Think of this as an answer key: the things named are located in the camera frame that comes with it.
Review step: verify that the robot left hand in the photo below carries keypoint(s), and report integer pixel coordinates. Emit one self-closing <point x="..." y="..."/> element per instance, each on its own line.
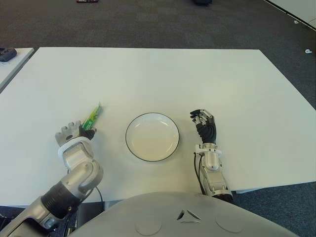
<point x="67" y="134"/>

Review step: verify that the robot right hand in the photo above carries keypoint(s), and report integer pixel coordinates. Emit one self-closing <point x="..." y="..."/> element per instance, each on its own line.
<point x="208" y="129"/>

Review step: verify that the green toothpaste tube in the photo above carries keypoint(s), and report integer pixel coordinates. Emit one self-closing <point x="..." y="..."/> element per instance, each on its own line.
<point x="92" y="117"/>

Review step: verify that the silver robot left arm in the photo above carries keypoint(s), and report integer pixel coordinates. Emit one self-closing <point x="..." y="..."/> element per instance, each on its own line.
<point x="79" y="158"/>

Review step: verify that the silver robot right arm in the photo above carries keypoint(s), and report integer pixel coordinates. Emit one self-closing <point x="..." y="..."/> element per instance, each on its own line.
<point x="212" y="160"/>

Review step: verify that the white plate with black rim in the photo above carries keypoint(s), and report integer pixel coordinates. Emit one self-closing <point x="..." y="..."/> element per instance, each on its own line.
<point x="153" y="140"/>

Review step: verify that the white side table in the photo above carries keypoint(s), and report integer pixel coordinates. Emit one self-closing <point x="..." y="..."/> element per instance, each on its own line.
<point x="17" y="61"/>

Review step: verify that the grey robot torso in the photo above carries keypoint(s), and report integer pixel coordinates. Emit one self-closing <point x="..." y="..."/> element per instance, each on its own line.
<point x="182" y="217"/>

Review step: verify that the dark game controller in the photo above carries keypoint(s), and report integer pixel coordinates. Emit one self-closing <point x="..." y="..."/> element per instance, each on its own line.
<point x="7" y="54"/>

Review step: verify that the dark chair base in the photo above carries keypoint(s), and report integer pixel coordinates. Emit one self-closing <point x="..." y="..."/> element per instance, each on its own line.
<point x="202" y="1"/>

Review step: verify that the colourful flat floor item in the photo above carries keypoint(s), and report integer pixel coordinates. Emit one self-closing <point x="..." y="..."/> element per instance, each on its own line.
<point x="87" y="1"/>

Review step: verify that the white platform with black edge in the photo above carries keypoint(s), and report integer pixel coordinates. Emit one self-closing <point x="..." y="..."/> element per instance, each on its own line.
<point x="296" y="7"/>

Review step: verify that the white table frame bar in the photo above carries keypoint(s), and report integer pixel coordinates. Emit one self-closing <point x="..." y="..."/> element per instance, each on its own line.
<point x="247" y="191"/>

